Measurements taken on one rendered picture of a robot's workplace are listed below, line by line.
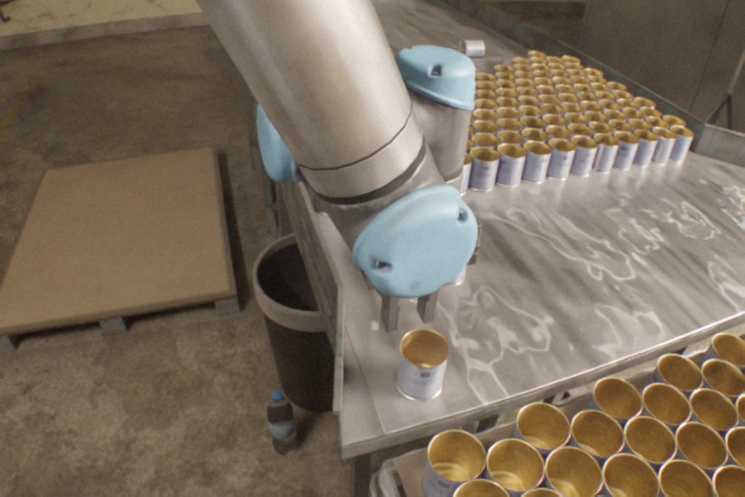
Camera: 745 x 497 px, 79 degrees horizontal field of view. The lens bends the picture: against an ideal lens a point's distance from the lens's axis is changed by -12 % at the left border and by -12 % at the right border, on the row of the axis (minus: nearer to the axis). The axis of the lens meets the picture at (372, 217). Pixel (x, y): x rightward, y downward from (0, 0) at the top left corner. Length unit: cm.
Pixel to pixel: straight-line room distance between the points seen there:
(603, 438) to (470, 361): 22
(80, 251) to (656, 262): 245
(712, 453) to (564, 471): 20
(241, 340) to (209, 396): 31
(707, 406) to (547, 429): 25
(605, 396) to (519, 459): 17
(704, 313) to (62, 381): 221
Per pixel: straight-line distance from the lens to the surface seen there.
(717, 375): 89
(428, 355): 76
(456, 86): 43
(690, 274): 113
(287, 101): 24
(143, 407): 215
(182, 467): 197
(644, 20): 393
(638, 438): 77
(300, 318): 153
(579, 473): 70
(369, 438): 71
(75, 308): 244
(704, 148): 167
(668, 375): 87
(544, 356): 84
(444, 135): 45
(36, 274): 272
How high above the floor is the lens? 169
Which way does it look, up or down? 36 degrees down
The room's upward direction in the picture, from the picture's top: 3 degrees clockwise
